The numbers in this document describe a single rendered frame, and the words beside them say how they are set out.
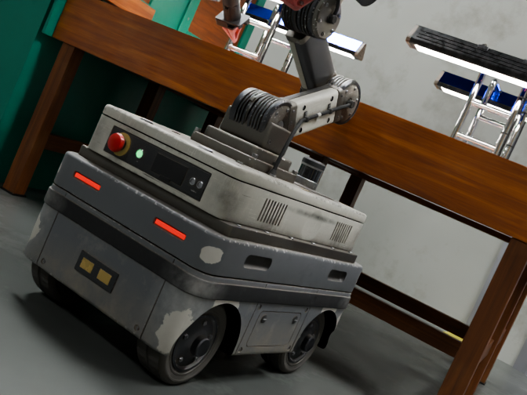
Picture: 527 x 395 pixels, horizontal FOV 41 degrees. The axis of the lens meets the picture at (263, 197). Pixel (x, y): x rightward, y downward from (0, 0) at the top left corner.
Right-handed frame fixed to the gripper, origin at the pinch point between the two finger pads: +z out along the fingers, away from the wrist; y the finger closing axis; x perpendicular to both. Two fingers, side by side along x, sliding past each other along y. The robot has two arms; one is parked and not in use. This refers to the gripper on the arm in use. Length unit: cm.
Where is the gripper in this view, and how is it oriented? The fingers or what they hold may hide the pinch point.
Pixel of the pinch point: (234, 39)
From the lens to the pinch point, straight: 245.8
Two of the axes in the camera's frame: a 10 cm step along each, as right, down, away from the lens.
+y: -8.2, -3.9, 4.2
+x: -5.7, 6.2, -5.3
